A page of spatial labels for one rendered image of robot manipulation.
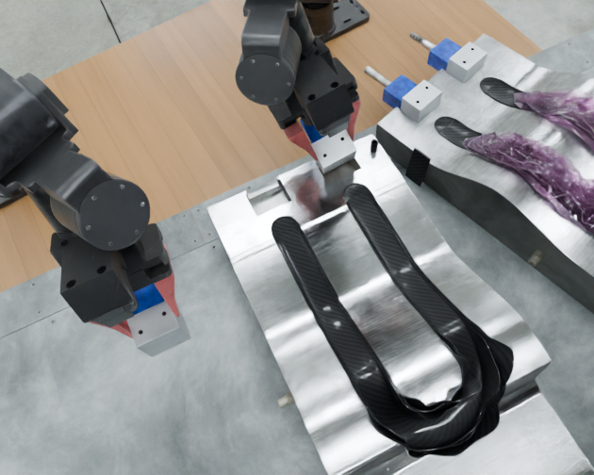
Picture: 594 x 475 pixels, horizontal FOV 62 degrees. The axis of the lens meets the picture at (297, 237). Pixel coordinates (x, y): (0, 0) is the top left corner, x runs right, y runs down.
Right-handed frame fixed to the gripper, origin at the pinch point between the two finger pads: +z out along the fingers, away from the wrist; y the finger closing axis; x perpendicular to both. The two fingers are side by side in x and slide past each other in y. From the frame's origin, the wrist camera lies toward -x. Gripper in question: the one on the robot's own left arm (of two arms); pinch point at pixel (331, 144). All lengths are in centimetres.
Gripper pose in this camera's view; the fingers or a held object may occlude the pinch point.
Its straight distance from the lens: 66.4
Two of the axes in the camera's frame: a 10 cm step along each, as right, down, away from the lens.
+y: 8.8, -4.8, -0.5
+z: 3.6, 5.9, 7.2
